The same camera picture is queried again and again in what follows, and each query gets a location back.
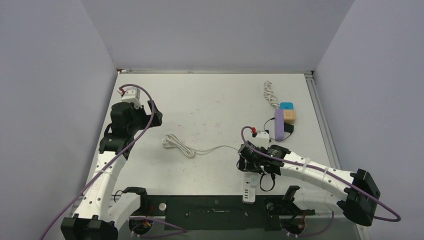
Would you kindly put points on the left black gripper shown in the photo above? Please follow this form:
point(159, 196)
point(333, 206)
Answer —
point(141, 111)

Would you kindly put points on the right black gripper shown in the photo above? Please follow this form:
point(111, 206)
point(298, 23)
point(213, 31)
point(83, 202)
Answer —
point(249, 165)

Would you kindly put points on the white power strip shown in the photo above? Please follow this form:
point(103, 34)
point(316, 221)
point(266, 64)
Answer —
point(250, 183)

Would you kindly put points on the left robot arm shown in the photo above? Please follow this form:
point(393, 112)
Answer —
point(93, 219)

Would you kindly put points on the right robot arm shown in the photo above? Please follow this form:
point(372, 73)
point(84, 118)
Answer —
point(353, 194)

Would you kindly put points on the orange plug cube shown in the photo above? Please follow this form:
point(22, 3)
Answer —
point(289, 116)

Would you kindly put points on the blue plug cube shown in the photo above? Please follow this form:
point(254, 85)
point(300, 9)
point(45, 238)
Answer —
point(286, 106)

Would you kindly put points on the purple power strip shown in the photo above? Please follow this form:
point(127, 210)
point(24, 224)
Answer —
point(279, 127)

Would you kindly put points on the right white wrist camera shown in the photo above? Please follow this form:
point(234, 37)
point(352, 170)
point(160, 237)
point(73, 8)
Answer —
point(260, 138)

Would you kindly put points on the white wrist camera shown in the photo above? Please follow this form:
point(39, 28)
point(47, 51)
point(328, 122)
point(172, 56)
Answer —
point(260, 138)
point(132, 95)

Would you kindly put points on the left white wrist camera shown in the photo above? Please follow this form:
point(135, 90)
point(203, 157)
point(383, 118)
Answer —
point(132, 95)

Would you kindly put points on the black plug with cable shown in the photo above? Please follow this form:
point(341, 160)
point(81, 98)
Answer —
point(288, 128)

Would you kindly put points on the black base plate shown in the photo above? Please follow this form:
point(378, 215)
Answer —
point(221, 212)

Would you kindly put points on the aluminium frame rail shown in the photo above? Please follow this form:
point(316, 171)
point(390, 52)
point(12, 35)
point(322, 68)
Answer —
point(326, 132)

